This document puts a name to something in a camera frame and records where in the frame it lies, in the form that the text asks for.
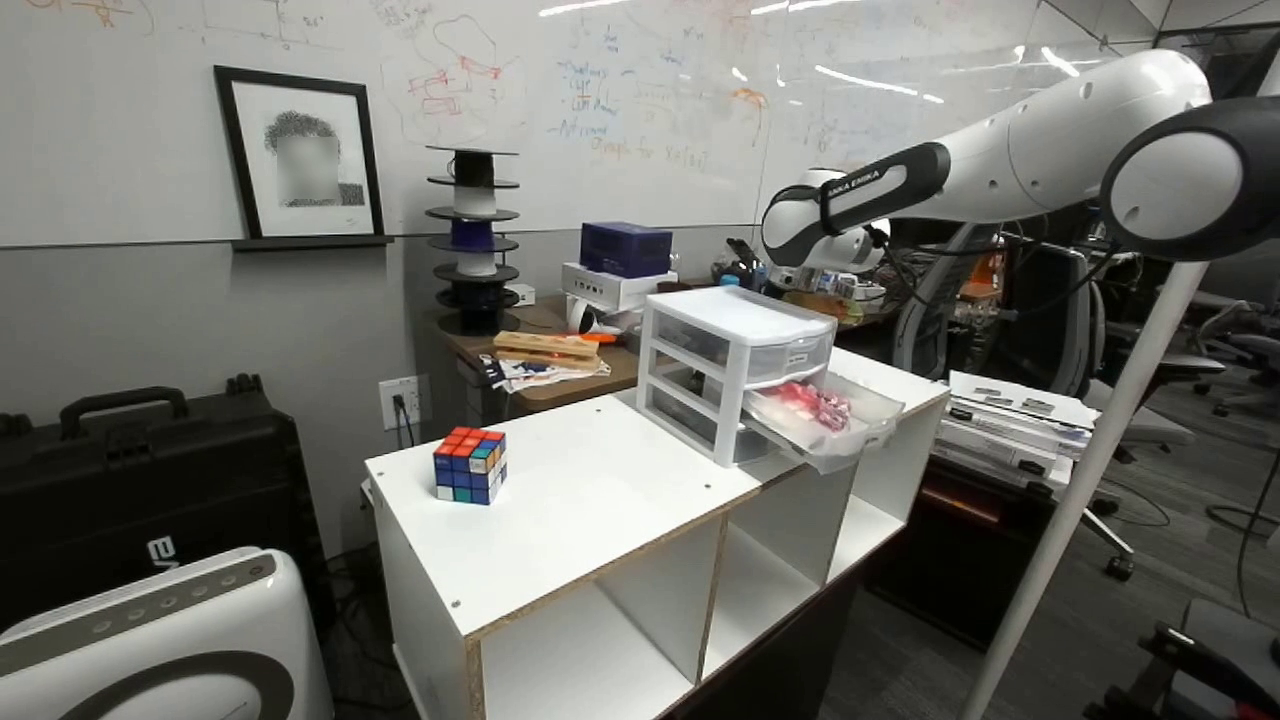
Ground clear top drawer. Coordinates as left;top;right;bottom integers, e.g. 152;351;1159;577
746;371;903;470

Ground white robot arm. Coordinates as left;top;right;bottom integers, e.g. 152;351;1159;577
759;48;1280;267

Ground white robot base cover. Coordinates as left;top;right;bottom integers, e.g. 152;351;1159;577
0;549;335;720

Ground white three-drawer organizer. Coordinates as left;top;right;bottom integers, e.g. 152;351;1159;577
636;288;838;465

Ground red items in drawer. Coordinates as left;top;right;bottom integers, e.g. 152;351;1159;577
778;381;850;430

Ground wooden block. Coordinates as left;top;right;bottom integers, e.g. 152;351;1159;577
493;330;602;360

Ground white flat box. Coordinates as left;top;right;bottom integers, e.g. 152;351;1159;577
561;260;669;316

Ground dark blue box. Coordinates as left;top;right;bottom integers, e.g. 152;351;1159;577
579;218;674;275

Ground wooden side desk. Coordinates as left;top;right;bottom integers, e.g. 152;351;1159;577
449;305;646;421

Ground black filament spool stack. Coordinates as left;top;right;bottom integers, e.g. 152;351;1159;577
432;133;521;336

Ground colourful puzzle cube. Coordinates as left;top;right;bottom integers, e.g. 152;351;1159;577
432;428;509;504

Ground white cubby shelf unit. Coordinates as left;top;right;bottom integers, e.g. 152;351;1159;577
369;351;950;720

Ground grey office chair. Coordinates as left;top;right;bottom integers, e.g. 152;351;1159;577
888;216;1233;583

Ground stack of papers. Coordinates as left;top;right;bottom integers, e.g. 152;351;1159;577
936;371;1100;484

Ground framed portrait picture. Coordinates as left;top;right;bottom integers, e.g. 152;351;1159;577
212;65;383;247

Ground white diagonal pole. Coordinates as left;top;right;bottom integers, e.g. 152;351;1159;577
960;260;1208;720

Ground black hard case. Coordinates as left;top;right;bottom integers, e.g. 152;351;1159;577
0;376;332;623

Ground white wall outlet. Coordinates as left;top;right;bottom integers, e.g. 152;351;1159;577
375;376;421;428

